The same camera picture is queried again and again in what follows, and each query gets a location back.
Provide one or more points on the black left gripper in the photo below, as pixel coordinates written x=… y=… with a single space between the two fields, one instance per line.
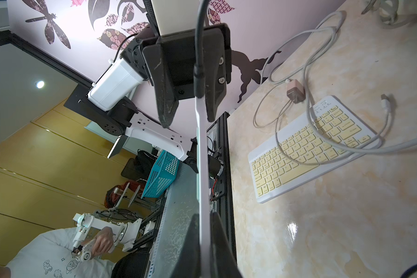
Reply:
x=151 y=58

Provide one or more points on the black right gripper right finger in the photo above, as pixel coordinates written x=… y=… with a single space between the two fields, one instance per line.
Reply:
x=223 y=264

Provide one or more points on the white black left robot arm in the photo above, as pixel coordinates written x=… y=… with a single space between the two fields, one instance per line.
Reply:
x=117 y=115

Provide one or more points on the turquoise plastic basket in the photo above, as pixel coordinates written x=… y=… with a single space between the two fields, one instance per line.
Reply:
x=162 y=175

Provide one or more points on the green wireless keyboard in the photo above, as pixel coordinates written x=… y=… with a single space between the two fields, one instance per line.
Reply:
x=203 y=184

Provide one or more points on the mint green toaster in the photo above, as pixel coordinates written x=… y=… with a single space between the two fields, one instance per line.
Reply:
x=392 y=12

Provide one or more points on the yellow wireless keyboard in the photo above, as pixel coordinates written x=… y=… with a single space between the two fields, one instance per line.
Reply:
x=296 y=155

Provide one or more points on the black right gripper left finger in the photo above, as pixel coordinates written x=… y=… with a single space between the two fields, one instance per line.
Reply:
x=188 y=264

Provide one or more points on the person in white shirt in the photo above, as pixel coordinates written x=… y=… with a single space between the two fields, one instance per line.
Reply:
x=49 y=255

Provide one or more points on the pink USB charger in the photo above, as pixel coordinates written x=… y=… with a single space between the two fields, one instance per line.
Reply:
x=295 y=91

